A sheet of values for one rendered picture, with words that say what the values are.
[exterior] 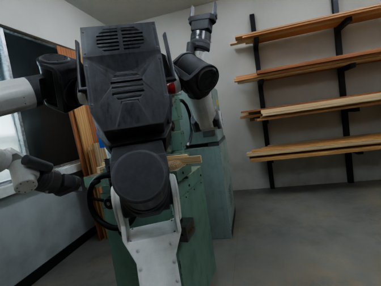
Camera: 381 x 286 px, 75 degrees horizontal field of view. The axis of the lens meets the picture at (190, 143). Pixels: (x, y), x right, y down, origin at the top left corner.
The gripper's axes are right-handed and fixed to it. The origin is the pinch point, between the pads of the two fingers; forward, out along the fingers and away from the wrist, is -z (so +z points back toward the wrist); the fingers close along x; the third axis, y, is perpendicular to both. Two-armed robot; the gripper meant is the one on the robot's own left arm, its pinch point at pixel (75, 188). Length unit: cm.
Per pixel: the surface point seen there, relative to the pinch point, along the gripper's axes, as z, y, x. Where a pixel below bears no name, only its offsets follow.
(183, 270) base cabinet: -62, -38, 14
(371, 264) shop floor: -142, -61, 115
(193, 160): -45, 13, 39
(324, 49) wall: -216, 172, 200
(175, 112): -46, 49, 35
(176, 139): -53, 35, 30
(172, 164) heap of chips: -33.7, 10.2, 30.7
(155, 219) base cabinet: -45.2, -11.0, 10.3
